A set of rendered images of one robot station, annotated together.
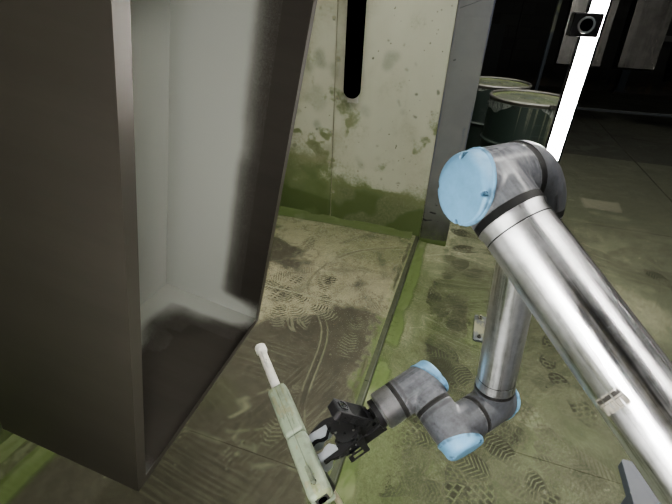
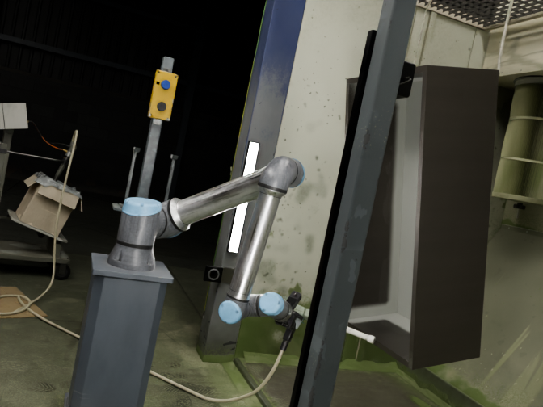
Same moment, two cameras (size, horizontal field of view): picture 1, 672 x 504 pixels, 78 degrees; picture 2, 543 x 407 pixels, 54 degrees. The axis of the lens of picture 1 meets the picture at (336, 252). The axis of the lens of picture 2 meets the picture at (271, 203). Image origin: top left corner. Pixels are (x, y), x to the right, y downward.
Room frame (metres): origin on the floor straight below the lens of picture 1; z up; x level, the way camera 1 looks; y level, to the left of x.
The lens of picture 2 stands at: (2.32, -1.59, 1.11)
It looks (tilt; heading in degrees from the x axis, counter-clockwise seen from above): 3 degrees down; 142
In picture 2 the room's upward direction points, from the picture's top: 12 degrees clockwise
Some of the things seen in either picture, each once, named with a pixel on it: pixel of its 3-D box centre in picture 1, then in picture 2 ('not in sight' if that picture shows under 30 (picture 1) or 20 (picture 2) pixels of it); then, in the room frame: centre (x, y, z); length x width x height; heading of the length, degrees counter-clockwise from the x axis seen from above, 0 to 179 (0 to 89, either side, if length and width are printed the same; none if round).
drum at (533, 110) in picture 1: (516, 158); not in sight; (3.04, -1.31, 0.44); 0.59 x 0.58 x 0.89; 177
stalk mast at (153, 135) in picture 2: not in sight; (141, 201); (-0.51, -0.32, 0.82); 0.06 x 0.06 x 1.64; 73
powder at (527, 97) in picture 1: (531, 99); not in sight; (3.04, -1.31, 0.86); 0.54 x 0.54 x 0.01
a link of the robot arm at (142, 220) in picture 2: not in sight; (141, 220); (0.30, -0.67, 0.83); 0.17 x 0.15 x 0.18; 124
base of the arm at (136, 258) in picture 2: not in sight; (133, 253); (0.31, -0.68, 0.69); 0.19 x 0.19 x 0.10
